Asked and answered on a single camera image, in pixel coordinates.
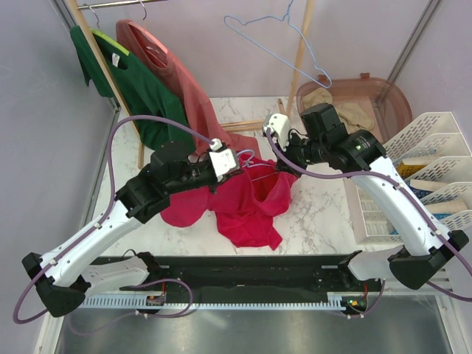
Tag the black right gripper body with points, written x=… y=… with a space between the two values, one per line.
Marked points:
x=302 y=153

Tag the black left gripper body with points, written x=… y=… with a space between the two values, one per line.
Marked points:
x=197 y=177

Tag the light blue wire hanger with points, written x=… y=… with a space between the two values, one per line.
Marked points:
x=247 y=157
x=280 y=38

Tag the magenta t shirt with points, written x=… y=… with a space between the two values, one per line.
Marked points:
x=245 y=206

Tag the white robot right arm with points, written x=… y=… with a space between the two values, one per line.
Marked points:
x=327 y=151

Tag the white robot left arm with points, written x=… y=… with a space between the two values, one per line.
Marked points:
x=66 y=276

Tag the salmon pink t shirt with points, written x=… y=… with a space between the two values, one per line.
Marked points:
x=178 y=79

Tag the green t shirt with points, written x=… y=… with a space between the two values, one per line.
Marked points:
x=142 y=91

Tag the silver hanger under salmon shirt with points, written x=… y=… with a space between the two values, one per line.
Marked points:
x=144 y=9

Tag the silver hanger under green shirt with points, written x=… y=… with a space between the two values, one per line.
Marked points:
x=96 y=16

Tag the beige crumpled garment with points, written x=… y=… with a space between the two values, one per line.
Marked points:
x=353 y=116

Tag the pink translucent laundry basket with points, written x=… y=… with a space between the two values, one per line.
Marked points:
x=381 y=99

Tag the yellow blue book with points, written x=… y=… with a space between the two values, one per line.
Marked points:
x=409 y=166

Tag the blue cover book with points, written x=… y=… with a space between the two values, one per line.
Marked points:
x=423 y=188

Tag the white plastic file organizer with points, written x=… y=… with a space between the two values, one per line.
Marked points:
x=431 y=134

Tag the light blue book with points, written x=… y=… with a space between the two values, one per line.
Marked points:
x=445 y=209

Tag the wooden clothes rack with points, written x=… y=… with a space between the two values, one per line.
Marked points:
x=234 y=127

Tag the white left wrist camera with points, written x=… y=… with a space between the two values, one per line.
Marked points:
x=224 y=160

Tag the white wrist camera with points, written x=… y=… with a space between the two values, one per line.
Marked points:
x=224 y=160
x=276 y=129

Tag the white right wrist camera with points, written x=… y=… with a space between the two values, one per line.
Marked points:
x=276 y=129

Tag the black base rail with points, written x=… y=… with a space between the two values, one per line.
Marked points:
x=319 y=273

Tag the white slotted cable duct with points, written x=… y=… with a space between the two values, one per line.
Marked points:
x=214 y=299

